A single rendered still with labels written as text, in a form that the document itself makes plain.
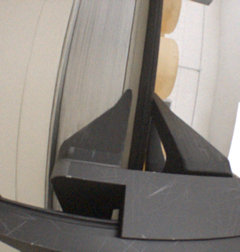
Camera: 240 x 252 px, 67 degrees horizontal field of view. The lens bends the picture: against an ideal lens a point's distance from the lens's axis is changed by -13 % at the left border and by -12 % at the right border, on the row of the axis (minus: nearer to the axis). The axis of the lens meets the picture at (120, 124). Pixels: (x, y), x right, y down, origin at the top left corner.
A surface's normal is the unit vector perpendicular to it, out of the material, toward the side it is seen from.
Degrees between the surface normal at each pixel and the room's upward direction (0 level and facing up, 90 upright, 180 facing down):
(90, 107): 90
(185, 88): 90
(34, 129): 90
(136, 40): 90
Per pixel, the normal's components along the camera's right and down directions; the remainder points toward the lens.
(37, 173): 0.01, 0.04
